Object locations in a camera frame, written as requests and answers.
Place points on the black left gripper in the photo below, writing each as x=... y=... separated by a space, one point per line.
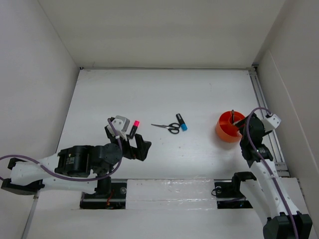
x=139 y=153

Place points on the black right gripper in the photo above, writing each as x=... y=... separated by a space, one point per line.
x=239 y=123

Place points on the black ink clear pen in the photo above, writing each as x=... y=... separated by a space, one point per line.
x=232 y=117

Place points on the pink and black highlighter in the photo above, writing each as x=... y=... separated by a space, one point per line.
x=134 y=129

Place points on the black handled scissors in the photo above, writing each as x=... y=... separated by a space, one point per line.
x=173 y=128

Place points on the blue and black highlighter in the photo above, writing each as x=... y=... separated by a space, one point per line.
x=181 y=122

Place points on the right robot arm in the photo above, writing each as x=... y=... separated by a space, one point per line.
x=263 y=187

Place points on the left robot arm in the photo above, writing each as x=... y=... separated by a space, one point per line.
x=83 y=168

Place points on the orange round pen holder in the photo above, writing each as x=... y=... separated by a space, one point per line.
x=225 y=129

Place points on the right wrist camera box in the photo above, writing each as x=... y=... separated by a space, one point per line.
x=271 y=122

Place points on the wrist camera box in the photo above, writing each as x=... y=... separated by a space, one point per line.
x=271 y=122
x=120 y=123

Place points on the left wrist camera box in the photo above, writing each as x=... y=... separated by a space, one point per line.
x=120 y=123

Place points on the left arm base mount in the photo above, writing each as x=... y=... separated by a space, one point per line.
x=110 y=195

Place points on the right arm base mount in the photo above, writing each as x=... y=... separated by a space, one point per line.
x=227 y=191

